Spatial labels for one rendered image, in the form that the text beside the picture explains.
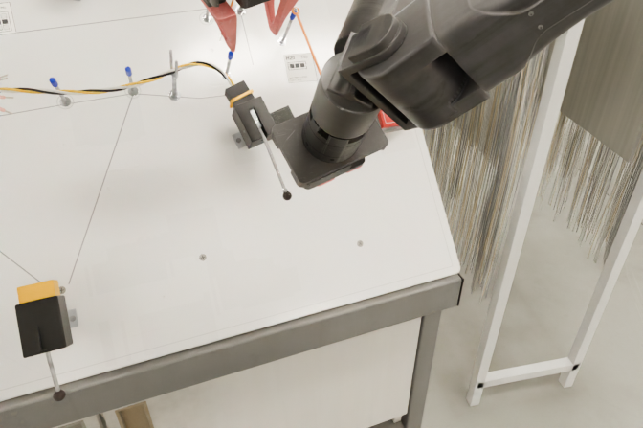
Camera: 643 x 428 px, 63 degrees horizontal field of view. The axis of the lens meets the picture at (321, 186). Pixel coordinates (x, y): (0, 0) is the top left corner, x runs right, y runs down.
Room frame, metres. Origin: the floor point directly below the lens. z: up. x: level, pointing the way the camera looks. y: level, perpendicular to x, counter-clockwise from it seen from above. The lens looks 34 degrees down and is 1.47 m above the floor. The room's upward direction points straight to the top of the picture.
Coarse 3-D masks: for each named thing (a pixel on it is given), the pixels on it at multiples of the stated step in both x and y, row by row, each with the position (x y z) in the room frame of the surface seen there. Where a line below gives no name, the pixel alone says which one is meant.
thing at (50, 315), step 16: (16, 304) 0.43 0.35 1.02; (32, 304) 0.43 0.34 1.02; (48, 304) 0.44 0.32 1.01; (64, 304) 0.46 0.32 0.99; (32, 320) 0.42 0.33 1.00; (48, 320) 0.42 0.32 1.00; (64, 320) 0.44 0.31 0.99; (32, 336) 0.41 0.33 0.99; (48, 336) 0.41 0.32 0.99; (64, 336) 0.42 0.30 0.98; (32, 352) 0.40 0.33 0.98; (48, 352) 0.41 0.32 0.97
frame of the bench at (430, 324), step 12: (420, 324) 0.66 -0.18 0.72; (432, 324) 0.67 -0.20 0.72; (420, 336) 0.66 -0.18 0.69; (432, 336) 0.67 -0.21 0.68; (420, 348) 0.66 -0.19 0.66; (432, 348) 0.67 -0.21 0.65; (420, 360) 0.66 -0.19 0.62; (432, 360) 0.67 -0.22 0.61; (420, 372) 0.66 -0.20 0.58; (420, 384) 0.66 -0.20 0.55; (420, 396) 0.67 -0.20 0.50; (408, 408) 0.66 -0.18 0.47; (420, 408) 0.67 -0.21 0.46; (408, 420) 0.66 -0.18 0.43; (420, 420) 0.67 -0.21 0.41
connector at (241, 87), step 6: (234, 84) 0.70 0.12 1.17; (240, 84) 0.70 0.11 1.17; (246, 84) 0.71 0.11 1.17; (228, 90) 0.69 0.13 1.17; (234, 90) 0.70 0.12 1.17; (240, 90) 0.70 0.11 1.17; (246, 90) 0.70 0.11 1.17; (228, 96) 0.70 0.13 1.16; (234, 96) 0.69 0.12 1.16; (246, 96) 0.69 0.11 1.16; (252, 96) 0.70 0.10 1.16; (234, 102) 0.68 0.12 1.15; (240, 102) 0.68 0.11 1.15
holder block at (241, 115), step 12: (240, 108) 0.67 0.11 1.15; (252, 108) 0.67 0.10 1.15; (264, 108) 0.68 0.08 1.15; (240, 120) 0.66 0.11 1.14; (252, 120) 0.66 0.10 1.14; (264, 120) 0.66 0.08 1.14; (240, 132) 0.68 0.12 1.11; (252, 132) 0.65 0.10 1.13; (264, 132) 0.66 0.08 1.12; (252, 144) 0.65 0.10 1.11
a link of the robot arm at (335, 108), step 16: (352, 32) 0.43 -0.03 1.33; (336, 64) 0.41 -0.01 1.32; (320, 80) 0.40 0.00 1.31; (336, 80) 0.39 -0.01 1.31; (320, 96) 0.39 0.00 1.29; (336, 96) 0.38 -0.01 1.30; (352, 96) 0.38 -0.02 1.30; (320, 112) 0.40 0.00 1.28; (336, 112) 0.38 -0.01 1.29; (352, 112) 0.37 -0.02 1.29; (368, 112) 0.38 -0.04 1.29; (336, 128) 0.39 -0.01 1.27; (352, 128) 0.39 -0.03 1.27; (368, 128) 0.41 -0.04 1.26
